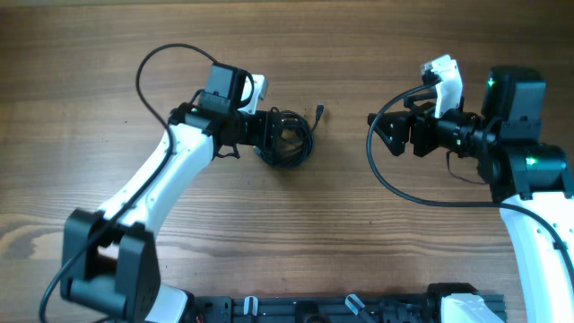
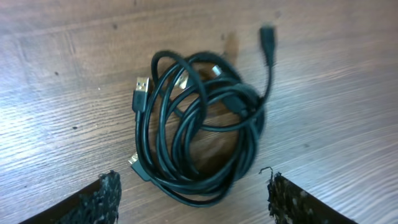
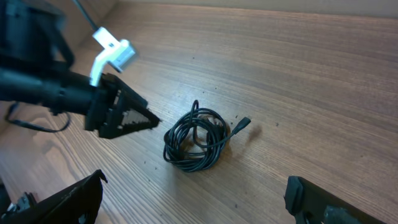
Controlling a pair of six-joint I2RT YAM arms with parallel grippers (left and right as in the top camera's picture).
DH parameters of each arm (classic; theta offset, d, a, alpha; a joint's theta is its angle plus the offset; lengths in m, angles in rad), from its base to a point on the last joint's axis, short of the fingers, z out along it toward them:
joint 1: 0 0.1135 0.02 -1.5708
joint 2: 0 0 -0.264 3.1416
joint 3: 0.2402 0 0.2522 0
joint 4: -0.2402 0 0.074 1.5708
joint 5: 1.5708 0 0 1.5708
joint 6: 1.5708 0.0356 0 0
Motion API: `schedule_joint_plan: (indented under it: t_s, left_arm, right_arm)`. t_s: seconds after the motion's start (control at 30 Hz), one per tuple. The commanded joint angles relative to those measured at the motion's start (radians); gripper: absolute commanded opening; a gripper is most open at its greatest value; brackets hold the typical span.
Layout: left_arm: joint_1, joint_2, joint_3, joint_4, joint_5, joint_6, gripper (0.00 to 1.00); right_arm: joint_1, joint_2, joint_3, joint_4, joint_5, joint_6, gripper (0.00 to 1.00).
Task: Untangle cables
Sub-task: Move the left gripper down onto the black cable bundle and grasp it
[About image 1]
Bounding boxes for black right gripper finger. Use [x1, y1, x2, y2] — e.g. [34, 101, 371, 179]
[376, 110, 413, 130]
[374, 125, 409, 156]

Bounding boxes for black cable bundle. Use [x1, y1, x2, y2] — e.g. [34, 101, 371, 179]
[253, 102, 326, 170]

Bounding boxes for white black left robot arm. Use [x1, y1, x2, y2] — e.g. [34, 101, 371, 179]
[59, 63, 267, 322]

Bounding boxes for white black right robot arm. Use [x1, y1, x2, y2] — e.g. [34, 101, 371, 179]
[368, 65, 573, 322]

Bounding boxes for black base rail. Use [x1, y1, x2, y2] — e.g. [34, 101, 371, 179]
[194, 293, 442, 323]

